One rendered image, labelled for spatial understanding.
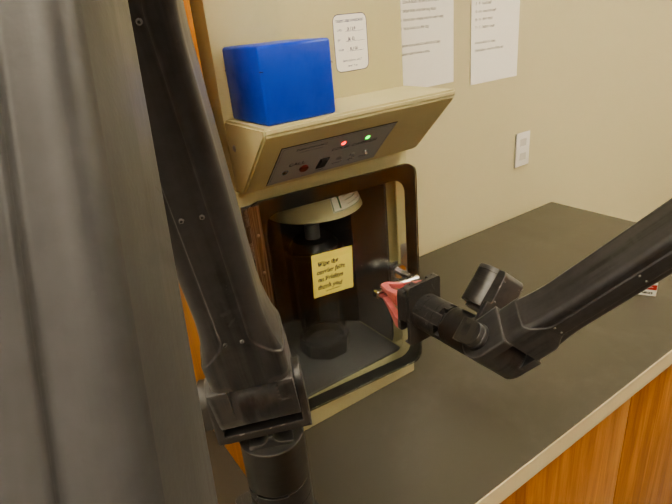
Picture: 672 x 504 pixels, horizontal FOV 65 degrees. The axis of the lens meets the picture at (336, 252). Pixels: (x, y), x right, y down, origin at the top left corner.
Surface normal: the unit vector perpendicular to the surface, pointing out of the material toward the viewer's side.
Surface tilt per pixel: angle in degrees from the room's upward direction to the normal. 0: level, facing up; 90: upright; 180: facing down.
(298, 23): 90
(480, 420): 0
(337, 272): 90
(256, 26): 90
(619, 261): 50
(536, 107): 90
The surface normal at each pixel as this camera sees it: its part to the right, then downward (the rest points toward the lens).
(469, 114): 0.57, 0.29
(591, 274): -0.81, -0.44
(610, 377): -0.09, -0.91
